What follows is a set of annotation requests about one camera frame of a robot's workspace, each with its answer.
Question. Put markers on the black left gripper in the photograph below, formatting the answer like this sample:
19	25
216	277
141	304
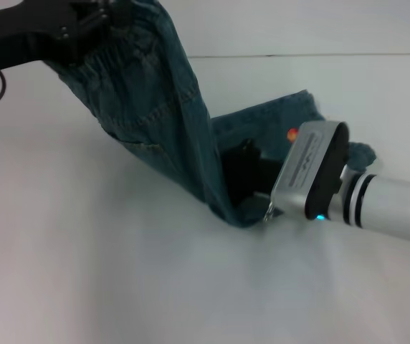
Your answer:
18	32

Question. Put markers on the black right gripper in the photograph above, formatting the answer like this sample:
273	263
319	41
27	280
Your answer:
251	175

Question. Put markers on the blue denim shorts with embroidery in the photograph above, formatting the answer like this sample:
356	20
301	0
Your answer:
169	118

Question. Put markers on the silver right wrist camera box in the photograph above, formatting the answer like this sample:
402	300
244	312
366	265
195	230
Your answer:
309	168

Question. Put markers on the silver metal mount bracket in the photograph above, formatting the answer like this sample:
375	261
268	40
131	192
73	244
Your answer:
271	213

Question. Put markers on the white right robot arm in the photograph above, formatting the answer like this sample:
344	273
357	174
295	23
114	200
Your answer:
391	208

